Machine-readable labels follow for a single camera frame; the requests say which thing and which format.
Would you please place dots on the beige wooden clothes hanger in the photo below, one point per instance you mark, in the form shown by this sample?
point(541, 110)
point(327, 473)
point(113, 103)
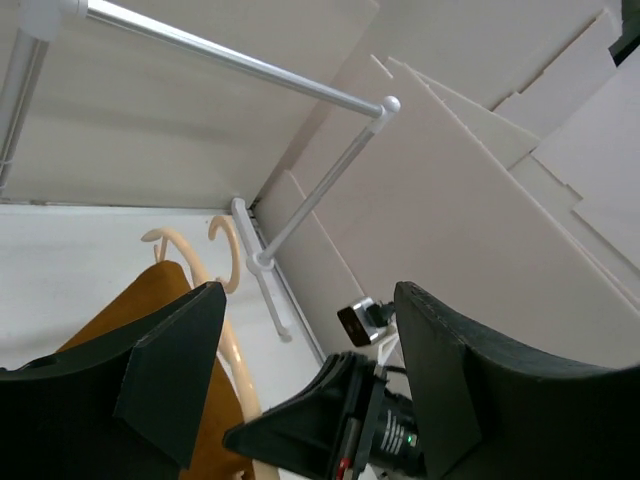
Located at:
point(229, 351)

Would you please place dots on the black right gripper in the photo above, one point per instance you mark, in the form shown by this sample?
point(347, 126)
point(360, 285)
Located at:
point(348, 398)

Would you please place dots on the brown trousers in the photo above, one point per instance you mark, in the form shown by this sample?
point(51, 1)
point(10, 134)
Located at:
point(156, 287)

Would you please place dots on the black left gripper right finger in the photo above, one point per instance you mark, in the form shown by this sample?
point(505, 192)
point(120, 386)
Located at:
point(490, 407)

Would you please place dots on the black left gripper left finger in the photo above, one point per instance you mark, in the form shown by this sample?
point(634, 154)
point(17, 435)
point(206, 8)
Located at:
point(125, 405)

